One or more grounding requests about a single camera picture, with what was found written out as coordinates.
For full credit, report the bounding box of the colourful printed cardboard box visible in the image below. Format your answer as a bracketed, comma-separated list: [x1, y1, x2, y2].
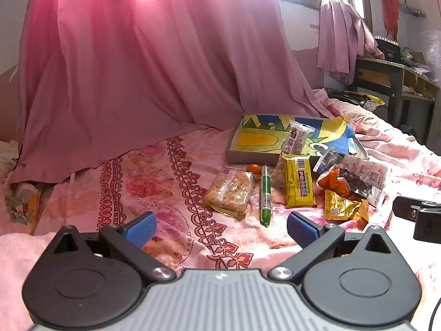
[225, 113, 369, 165]

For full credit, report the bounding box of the floral pillow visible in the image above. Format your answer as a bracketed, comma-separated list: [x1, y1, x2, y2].
[5, 181, 47, 236]

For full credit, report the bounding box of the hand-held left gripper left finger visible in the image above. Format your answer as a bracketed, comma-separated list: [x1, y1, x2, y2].
[45, 211, 177, 282]

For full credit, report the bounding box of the green sausage stick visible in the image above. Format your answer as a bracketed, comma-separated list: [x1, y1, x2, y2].
[260, 164, 273, 228]

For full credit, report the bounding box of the orange snack packet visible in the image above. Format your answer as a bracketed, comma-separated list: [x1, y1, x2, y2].
[316, 165, 353, 201]

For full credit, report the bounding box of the pink curtain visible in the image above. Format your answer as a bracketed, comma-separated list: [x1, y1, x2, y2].
[10, 0, 329, 184]

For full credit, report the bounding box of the yellow snack packet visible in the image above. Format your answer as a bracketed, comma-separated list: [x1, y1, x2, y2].
[282, 154, 315, 209]

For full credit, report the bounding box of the floral pink bedsheet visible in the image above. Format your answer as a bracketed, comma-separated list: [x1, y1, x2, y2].
[0, 89, 441, 331]

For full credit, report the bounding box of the clear peanut brittle packet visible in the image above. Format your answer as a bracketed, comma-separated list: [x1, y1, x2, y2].
[203, 166, 256, 218]

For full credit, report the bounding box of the black bag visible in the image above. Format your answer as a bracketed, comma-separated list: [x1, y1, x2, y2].
[327, 89, 384, 111]

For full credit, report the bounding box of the wall hook rack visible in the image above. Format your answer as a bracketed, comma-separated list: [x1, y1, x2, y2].
[400, 3, 428, 20]

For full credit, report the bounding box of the black cable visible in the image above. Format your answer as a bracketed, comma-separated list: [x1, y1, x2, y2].
[426, 297, 441, 331]

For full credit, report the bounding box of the gold foil snack packet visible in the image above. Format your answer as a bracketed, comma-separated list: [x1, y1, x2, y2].
[323, 189, 370, 223]

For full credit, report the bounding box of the clear nut bar packet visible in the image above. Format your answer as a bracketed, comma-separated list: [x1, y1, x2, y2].
[271, 120, 315, 189]

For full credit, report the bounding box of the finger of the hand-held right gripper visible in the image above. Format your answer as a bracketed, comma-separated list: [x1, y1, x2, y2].
[392, 196, 441, 241]

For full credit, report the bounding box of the red wall decoration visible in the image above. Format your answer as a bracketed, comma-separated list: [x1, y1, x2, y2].
[379, 0, 402, 42]

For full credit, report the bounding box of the lilac tied curtain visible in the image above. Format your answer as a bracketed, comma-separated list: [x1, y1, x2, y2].
[316, 0, 386, 85]

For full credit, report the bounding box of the black box with silver studs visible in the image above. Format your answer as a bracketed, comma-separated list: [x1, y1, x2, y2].
[373, 35, 402, 63]

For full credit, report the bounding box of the pink towel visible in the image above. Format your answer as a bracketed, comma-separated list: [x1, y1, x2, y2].
[0, 232, 60, 331]

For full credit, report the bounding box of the dark wooden desk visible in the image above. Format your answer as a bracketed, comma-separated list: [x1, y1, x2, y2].
[347, 54, 441, 137]

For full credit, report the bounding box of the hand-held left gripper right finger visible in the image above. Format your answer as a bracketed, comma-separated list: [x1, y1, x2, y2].
[268, 211, 397, 282]

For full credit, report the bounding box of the dark dried snack packet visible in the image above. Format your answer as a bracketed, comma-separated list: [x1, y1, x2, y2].
[338, 168, 373, 194]

